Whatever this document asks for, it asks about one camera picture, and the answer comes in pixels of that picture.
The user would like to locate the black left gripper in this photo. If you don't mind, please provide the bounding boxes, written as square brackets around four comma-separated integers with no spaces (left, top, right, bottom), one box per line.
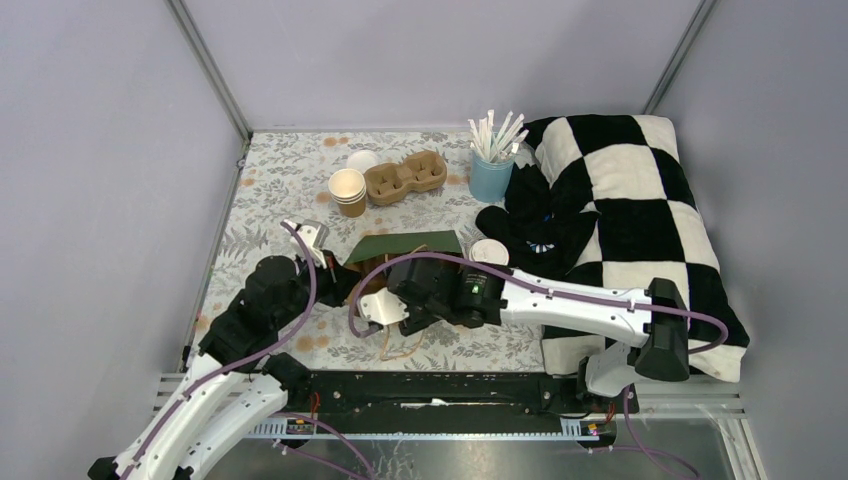
[274,246,363,328]

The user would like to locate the green brown paper bag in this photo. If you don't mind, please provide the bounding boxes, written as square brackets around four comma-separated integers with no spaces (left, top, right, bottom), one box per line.
[343,229,465,362]

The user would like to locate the stack of white cup lids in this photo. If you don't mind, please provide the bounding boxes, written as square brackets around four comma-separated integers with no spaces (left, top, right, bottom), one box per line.
[346,150,380,173]

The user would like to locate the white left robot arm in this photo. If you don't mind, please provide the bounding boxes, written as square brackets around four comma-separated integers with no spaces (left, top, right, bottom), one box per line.
[87,220,356,479]

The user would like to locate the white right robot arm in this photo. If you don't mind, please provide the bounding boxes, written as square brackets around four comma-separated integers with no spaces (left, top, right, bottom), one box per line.
[352,252,690,412]

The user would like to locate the stack of brown paper cups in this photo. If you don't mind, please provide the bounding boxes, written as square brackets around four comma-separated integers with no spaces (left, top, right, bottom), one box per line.
[328,168,367,218]

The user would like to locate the floral table mat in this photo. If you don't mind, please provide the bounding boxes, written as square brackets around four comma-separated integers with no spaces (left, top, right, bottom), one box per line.
[189,131,542,371]

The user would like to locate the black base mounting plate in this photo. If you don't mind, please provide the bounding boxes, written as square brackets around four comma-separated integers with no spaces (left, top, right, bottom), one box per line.
[280,368,639,434]

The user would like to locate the blue straw holder cup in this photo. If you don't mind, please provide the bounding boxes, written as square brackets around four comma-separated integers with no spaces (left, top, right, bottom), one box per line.
[469,152,514,203]

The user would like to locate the black cloth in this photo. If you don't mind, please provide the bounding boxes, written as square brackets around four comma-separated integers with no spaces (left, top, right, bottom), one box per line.
[475,165,598,280]

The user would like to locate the white wrapped straws bundle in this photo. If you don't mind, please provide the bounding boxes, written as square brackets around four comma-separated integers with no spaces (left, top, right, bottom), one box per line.
[468,109,529,164]

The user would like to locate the black white checkered blanket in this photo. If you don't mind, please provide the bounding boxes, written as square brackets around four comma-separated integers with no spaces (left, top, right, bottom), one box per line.
[525,114,750,383]

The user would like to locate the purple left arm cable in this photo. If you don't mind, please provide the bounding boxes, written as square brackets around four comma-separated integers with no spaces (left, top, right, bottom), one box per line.
[119,220,379,480]

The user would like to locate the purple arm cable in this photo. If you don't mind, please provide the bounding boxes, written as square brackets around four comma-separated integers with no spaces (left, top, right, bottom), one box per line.
[347,251,730,480]
[119,220,379,480]

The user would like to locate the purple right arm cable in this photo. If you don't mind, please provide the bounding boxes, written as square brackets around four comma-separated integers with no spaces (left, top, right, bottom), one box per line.
[347,251,730,480]

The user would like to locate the aluminium frame rail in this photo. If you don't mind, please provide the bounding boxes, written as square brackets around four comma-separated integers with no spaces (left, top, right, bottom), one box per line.
[129,372,770,480]

